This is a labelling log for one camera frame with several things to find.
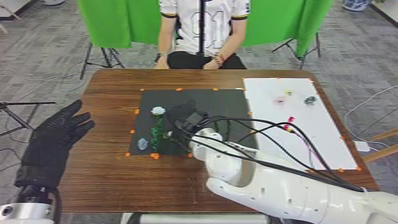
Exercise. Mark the dark mat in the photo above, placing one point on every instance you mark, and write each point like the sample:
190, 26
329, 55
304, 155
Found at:
224, 103

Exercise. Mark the pink flower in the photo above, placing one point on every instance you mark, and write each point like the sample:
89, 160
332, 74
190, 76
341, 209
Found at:
279, 99

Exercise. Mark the white power adapter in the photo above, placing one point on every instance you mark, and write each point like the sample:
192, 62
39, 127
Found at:
361, 146

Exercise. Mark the black tripod stand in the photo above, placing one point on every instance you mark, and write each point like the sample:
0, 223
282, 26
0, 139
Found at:
304, 50
101, 60

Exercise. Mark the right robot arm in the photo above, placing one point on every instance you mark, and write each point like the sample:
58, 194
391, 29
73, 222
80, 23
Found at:
284, 190

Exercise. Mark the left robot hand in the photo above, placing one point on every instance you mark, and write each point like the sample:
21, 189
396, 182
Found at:
53, 146

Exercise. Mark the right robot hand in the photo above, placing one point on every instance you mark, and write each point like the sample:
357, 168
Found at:
179, 113

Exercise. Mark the white sheet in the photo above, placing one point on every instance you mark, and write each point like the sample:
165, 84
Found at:
284, 140

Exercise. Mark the blue and white vase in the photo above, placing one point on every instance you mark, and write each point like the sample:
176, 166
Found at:
355, 4

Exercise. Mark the black folding stand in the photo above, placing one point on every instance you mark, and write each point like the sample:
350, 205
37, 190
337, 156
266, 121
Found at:
19, 115

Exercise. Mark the white flower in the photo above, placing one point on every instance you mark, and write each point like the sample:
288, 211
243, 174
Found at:
156, 110

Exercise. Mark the green sprig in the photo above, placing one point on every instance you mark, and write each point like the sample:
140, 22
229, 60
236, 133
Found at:
156, 133

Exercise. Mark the pale blue flower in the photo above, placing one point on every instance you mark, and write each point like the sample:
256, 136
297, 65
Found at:
142, 143

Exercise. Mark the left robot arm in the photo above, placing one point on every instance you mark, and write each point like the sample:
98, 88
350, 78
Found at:
27, 208

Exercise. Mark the pale grey bar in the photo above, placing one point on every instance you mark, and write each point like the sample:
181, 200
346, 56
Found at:
195, 219

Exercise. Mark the black pole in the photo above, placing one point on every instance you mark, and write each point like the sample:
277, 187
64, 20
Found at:
201, 30

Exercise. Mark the person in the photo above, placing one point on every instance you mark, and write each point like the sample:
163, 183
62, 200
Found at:
188, 26

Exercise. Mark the wooden chair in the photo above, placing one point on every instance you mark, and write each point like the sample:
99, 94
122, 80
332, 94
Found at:
382, 146

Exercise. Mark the yellow flower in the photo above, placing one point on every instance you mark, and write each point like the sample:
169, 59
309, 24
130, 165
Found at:
288, 92

